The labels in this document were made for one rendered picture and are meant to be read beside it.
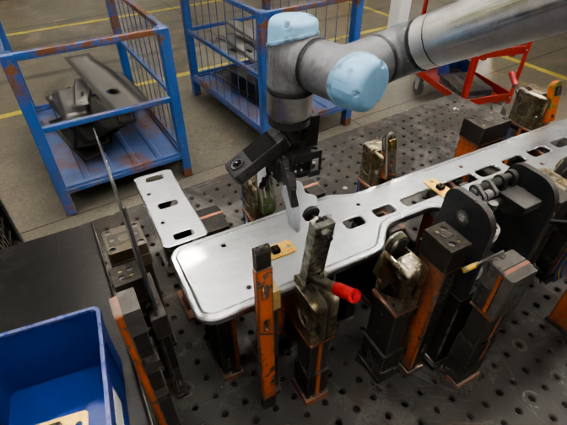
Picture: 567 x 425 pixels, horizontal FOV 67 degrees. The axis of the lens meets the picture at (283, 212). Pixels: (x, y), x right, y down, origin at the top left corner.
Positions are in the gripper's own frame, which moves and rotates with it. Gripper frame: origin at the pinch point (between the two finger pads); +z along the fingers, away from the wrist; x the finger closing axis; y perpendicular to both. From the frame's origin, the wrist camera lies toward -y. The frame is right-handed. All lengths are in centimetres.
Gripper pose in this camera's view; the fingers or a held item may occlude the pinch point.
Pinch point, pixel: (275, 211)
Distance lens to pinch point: 82.8
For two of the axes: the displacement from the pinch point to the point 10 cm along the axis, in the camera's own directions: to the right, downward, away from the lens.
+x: -4.7, -5.7, 6.7
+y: 8.8, -2.8, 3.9
